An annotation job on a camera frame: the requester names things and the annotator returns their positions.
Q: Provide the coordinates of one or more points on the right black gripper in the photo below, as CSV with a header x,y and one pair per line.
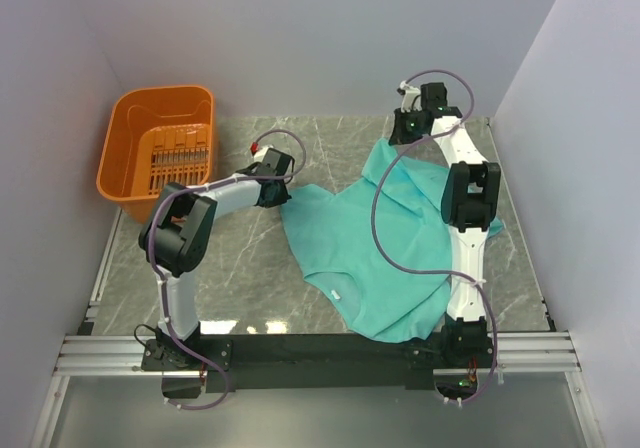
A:
x,y
399,135

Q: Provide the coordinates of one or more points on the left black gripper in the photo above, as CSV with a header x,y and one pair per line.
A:
x,y
280,199

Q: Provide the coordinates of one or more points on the teal t shirt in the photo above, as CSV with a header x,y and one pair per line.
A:
x,y
378,250

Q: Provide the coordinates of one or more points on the orange plastic basket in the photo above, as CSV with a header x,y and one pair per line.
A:
x,y
155,136

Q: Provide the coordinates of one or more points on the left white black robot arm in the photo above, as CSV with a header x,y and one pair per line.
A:
x,y
175,238

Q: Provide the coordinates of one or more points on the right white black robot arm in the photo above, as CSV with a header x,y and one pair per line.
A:
x,y
468,207

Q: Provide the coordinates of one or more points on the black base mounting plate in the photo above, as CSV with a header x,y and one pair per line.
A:
x,y
299,361

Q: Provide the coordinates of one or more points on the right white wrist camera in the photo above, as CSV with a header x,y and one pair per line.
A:
x,y
410,97

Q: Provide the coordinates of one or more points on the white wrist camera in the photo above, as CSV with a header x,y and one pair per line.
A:
x,y
259,152
410,97

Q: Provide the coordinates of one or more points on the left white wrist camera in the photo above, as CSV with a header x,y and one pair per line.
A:
x,y
259,152

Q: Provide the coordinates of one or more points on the aluminium frame rail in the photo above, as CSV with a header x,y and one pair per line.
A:
x,y
88,355

